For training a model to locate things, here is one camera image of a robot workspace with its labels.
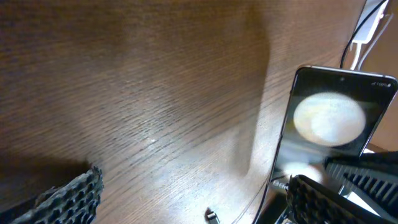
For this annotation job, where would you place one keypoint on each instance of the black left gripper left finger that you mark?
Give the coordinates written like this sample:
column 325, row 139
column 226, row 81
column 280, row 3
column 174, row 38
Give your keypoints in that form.
column 75, row 202

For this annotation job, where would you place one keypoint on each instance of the black Galaxy flip phone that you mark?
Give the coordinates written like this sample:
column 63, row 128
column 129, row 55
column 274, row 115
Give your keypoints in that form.
column 330, row 112

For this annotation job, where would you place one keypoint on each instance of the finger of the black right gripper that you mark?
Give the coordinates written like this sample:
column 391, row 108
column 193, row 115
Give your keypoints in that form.
column 372, row 177

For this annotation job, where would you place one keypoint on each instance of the white power strip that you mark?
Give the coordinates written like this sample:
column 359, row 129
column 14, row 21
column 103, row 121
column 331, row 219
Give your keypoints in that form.
column 367, row 31

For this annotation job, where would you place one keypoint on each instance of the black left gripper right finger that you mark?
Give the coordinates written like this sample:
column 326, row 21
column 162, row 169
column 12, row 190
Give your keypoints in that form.
column 311, row 202

